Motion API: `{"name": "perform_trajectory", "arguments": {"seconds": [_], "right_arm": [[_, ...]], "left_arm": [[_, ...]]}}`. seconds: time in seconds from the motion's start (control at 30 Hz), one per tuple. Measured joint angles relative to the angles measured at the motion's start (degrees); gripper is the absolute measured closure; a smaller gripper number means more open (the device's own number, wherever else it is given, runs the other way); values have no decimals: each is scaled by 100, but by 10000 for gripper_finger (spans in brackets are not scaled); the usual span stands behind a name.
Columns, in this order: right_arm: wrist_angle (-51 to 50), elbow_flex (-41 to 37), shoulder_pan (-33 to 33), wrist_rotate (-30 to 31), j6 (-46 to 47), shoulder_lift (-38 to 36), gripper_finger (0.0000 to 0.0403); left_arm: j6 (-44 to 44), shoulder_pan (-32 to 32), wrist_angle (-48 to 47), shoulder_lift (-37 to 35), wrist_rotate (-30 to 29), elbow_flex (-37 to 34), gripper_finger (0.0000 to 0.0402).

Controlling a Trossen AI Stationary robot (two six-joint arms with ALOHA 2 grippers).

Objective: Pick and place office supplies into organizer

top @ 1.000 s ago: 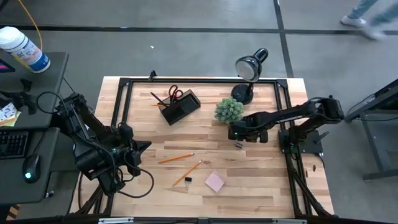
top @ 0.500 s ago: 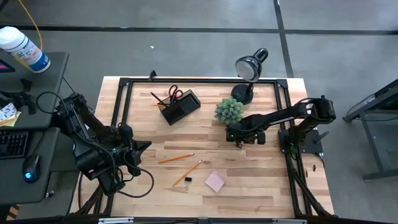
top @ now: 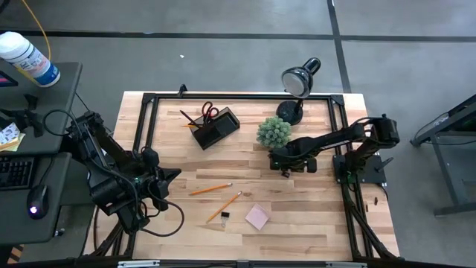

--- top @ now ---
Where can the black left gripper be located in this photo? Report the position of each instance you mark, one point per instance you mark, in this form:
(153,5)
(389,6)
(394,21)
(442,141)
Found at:
(154,175)

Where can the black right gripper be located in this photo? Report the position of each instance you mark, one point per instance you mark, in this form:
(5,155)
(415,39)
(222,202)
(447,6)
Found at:
(294,158)

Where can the black binder clip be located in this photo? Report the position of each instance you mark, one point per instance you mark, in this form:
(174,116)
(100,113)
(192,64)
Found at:
(225,214)
(286,175)

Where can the orange pencil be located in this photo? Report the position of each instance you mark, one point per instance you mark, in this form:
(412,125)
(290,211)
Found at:
(189,126)
(223,206)
(210,189)

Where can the pink sticky note pad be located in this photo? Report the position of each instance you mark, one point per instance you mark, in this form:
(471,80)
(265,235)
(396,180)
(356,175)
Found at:
(257,216)

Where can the black pen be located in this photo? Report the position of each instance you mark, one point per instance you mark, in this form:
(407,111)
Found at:
(189,118)

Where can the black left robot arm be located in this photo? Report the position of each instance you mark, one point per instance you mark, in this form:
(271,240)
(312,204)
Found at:
(111,175)

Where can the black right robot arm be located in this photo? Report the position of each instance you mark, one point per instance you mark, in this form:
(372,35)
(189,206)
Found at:
(334,139)

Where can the black mesh desk organizer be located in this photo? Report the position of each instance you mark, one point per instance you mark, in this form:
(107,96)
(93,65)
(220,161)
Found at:
(223,126)

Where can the green artificial potted plant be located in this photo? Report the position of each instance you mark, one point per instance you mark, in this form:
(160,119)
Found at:
(274,133)

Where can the black desk lamp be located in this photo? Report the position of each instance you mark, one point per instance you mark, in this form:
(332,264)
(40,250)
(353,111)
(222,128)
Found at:
(297,80)

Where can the black computer mouse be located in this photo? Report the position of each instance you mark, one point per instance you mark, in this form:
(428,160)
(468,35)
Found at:
(38,201)

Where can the black side desk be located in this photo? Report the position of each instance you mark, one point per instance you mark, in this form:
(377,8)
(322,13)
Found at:
(56,93)

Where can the black keyboard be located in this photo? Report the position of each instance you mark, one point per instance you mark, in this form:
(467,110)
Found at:
(15,173)

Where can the yellow sticky notes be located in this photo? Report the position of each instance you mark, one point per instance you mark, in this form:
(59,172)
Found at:
(15,146)

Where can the grey metal table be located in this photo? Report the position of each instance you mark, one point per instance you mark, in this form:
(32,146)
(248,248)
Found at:
(451,182)

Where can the white sticker sheet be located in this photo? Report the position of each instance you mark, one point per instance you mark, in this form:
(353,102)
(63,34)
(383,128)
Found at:
(8,134)

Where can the white wipes canister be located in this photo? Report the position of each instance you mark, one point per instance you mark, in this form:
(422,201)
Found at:
(29,59)

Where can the screen with pink picture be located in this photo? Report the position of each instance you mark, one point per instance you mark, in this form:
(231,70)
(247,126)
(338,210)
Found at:
(5,79)

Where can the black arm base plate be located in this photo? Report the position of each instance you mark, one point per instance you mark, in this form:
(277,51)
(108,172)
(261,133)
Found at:
(372,175)

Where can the black aluminium table frame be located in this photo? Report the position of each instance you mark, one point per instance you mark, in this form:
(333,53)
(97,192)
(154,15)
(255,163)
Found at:
(241,96)

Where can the silver metal bracket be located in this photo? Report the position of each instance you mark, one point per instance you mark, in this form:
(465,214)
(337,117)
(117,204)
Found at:
(346,264)
(138,264)

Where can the black monitor mount clamp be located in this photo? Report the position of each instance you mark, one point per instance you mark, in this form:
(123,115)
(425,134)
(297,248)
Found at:
(28,119)

